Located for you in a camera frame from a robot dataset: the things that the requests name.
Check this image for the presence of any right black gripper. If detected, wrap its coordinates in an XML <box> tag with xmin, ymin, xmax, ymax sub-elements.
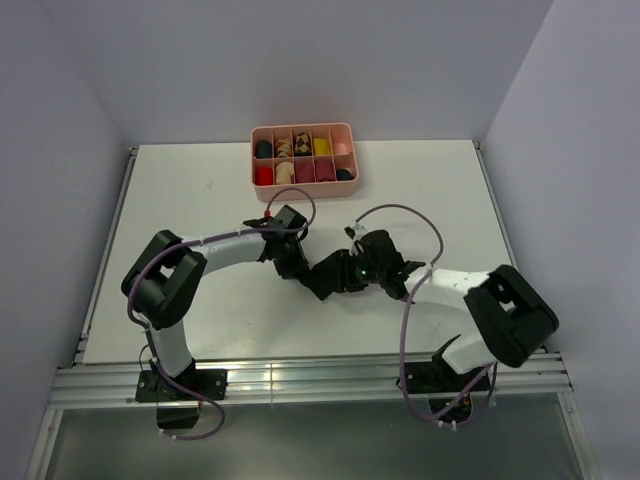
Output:
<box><xmin>323</xmin><ymin>248</ymin><xmax>385</xmax><ymax>292</ymax></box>

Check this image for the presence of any black sock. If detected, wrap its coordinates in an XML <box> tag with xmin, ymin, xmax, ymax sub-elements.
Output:
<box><xmin>298</xmin><ymin>249</ymin><xmax>349</xmax><ymax>301</ymax></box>

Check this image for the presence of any maroon purple striped sock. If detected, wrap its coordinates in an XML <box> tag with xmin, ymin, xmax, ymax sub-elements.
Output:
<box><xmin>314</xmin><ymin>158</ymin><xmax>336</xmax><ymax>182</ymax></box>

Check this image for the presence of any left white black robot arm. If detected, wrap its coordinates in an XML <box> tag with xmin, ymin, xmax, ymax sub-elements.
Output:
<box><xmin>121</xmin><ymin>205</ymin><xmax>309</xmax><ymax>399</ymax></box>

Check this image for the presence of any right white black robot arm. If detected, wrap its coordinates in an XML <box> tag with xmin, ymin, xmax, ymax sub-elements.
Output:
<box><xmin>338</xmin><ymin>222</ymin><xmax>559</xmax><ymax>390</ymax></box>

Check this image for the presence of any red rolled sock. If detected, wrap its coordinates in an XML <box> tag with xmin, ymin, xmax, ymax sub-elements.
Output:
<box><xmin>254</xmin><ymin>166</ymin><xmax>274</xmax><ymax>186</ymax></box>

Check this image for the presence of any beige patterned rolled sock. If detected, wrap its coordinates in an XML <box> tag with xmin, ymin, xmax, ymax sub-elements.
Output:
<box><xmin>275</xmin><ymin>161</ymin><xmax>295</xmax><ymax>185</ymax></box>

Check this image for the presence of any maroon rolled sock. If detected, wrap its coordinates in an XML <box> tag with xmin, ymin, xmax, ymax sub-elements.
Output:
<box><xmin>294</xmin><ymin>160</ymin><xmax>315</xmax><ymax>184</ymax></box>

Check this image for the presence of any pink divided organizer box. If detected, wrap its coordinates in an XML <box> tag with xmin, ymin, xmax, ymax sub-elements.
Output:
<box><xmin>250</xmin><ymin>122</ymin><xmax>359</xmax><ymax>202</ymax></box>

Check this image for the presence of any brown cream patterned rolled sock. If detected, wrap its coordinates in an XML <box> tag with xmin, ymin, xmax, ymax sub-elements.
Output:
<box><xmin>274</xmin><ymin>138</ymin><xmax>293</xmax><ymax>158</ymax></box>

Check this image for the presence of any dark navy rolled sock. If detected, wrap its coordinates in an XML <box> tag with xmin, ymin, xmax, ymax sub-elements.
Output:
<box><xmin>254</xmin><ymin>140</ymin><xmax>273</xmax><ymax>159</ymax></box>

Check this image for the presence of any brown checkered rolled sock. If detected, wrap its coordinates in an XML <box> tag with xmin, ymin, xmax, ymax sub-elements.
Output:
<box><xmin>294</xmin><ymin>133</ymin><xmax>313</xmax><ymax>156</ymax></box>

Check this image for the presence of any yellow rolled sock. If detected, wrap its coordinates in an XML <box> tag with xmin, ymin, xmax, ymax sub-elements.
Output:
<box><xmin>313</xmin><ymin>137</ymin><xmax>332</xmax><ymax>156</ymax></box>

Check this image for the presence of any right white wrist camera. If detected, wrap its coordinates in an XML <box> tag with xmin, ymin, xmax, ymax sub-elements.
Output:
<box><xmin>344</xmin><ymin>220</ymin><xmax>368</xmax><ymax>256</ymax></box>

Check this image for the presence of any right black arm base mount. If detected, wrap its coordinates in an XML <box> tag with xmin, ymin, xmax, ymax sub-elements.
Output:
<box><xmin>404</xmin><ymin>360</ymin><xmax>491</xmax><ymax>423</ymax></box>

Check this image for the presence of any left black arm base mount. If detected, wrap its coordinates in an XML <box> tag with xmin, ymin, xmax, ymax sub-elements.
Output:
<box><xmin>134</xmin><ymin>368</ymin><xmax>228</xmax><ymax>441</ymax></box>

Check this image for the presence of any aluminium frame rail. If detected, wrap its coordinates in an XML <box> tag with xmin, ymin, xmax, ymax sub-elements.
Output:
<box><xmin>46</xmin><ymin>353</ymin><xmax>573</xmax><ymax>410</ymax></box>

